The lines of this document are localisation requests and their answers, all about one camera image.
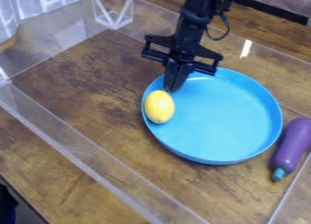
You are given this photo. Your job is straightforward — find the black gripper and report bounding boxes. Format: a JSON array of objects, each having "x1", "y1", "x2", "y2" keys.
[{"x1": 142, "y1": 35, "x2": 223, "y2": 93}]

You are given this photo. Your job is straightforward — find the yellow lemon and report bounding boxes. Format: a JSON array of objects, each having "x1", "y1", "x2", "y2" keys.
[{"x1": 143, "y1": 90, "x2": 175, "y2": 124}]

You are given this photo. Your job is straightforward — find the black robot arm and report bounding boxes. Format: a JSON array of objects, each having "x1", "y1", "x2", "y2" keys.
[{"x1": 142, "y1": 0, "x2": 234, "y2": 93}]

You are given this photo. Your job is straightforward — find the blue round tray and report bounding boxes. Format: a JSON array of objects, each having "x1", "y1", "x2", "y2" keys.
[{"x1": 145, "y1": 67, "x2": 283, "y2": 165}]

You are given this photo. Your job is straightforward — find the black bar on background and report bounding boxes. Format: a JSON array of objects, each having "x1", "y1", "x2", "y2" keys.
[{"x1": 235, "y1": 0, "x2": 309, "y2": 25}]

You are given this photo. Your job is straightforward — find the purple toy eggplant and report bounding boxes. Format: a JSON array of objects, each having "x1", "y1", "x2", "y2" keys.
[{"x1": 273, "y1": 117, "x2": 311, "y2": 181}]

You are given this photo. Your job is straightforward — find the white patterned curtain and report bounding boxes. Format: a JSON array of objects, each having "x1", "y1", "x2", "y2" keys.
[{"x1": 0, "y1": 0, "x2": 83, "y2": 44}]

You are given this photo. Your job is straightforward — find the clear acrylic enclosure wall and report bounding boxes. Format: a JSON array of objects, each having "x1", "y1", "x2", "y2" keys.
[{"x1": 0, "y1": 0, "x2": 311, "y2": 224}]

